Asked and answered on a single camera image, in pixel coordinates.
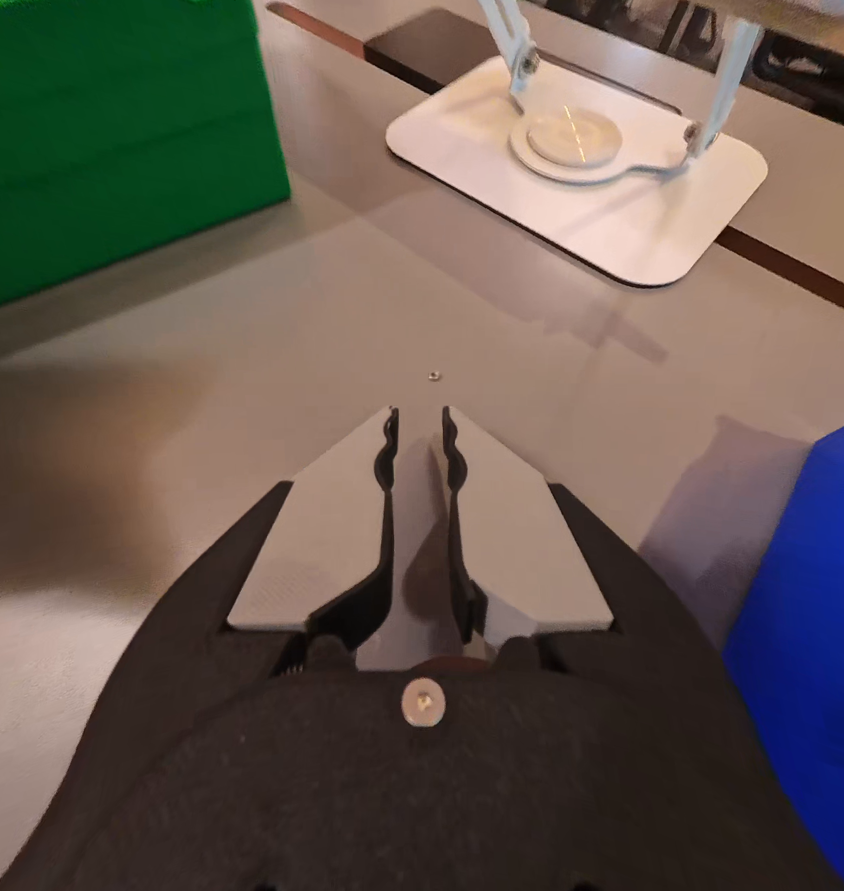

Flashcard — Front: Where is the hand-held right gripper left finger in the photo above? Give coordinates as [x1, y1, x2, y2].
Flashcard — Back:
[226, 406, 401, 650]

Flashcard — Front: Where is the black desk hatch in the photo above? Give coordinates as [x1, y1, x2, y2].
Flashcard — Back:
[363, 8, 493, 95]

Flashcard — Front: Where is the grey desk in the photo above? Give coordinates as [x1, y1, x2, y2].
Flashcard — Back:
[0, 0, 844, 891]

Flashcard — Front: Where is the white and wooden document stand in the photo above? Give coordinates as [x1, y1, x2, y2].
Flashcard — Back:
[386, 0, 844, 288]

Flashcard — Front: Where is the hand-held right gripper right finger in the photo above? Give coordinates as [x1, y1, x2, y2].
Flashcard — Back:
[443, 406, 614, 643]

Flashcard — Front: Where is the large blue plastic bin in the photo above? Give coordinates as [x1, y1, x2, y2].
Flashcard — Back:
[723, 414, 844, 891]

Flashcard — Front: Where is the green plastic bin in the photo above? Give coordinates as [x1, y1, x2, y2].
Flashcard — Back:
[0, 0, 292, 314]

